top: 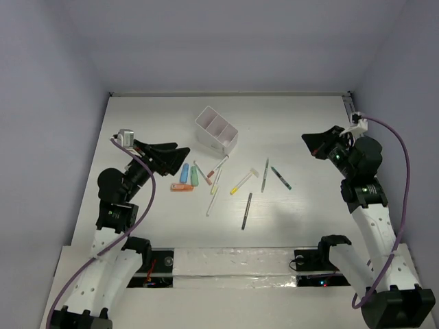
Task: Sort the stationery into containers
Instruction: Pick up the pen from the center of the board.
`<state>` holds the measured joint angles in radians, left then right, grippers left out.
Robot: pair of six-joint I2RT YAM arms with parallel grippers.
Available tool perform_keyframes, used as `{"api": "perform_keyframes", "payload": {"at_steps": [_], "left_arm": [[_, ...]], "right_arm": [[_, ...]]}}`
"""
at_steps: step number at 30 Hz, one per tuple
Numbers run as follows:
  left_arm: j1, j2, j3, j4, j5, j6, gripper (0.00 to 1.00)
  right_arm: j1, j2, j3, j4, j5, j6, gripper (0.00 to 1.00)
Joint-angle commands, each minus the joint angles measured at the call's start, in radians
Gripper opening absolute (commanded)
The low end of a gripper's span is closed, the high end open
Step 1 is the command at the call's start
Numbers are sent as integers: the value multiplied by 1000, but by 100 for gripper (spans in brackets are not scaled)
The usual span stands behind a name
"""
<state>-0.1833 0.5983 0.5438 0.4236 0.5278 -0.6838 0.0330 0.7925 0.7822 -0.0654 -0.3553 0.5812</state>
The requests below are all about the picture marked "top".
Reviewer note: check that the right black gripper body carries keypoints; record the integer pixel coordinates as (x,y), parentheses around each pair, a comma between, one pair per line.
(337,146)

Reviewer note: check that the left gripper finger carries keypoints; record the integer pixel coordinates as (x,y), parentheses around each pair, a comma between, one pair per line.
(169,162)
(162,151)

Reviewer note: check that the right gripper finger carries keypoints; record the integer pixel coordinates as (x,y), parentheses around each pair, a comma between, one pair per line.
(317,139)
(320,152)

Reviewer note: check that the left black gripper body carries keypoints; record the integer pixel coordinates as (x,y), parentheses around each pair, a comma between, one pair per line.
(151,161)

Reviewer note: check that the green fineliner pen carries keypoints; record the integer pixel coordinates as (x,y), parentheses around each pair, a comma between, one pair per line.
(281,178)

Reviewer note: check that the clear pen cap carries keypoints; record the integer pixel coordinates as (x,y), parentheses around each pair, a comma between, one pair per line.
(254,172)

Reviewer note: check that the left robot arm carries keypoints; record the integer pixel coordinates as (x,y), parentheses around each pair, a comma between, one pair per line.
(90,295)

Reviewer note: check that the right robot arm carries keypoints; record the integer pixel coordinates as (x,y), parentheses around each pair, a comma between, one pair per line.
(386,291)

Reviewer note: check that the blue capsule eraser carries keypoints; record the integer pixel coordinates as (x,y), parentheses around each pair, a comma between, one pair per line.
(184,173)

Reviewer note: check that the orange capsule eraser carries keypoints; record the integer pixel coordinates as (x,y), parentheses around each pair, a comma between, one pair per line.
(181,187)

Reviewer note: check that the green capsule eraser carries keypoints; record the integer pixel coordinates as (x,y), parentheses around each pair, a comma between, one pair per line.
(194,176)

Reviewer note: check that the peach tipped white marker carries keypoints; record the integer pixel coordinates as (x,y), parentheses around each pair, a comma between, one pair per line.
(204,176)

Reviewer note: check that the brown tipped white marker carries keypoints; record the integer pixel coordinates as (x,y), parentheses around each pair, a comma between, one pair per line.
(218,165)

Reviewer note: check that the pale yellow white marker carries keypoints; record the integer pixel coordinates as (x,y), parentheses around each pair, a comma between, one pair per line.
(216,181)

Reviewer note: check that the white marker pen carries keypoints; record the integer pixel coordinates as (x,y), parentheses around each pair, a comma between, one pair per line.
(209,209)

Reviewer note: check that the white three-compartment organizer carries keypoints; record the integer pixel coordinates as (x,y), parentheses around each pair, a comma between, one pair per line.
(215,132)

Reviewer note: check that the clear green gel pen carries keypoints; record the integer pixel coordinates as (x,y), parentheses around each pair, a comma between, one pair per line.
(265,173)

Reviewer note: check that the yellow capped white marker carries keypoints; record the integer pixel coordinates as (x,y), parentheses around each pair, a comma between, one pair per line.
(241,183)

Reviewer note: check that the black pen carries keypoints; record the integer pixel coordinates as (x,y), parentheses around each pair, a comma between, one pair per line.
(247,209)

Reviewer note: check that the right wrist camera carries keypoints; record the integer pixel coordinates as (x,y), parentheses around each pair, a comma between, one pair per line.
(359,125)

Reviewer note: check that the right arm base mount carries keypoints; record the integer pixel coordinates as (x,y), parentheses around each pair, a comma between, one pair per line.
(313,266)

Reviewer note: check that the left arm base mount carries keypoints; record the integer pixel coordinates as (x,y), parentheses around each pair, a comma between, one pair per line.
(156,269)

